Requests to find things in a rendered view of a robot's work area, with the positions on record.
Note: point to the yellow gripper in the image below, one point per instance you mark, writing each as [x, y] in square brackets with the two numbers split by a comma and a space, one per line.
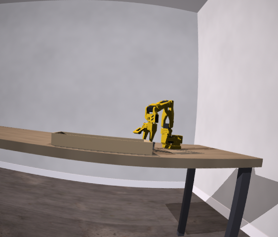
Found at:
[147, 128]

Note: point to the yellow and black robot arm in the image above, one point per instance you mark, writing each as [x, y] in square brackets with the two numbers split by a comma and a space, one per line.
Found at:
[168, 141]

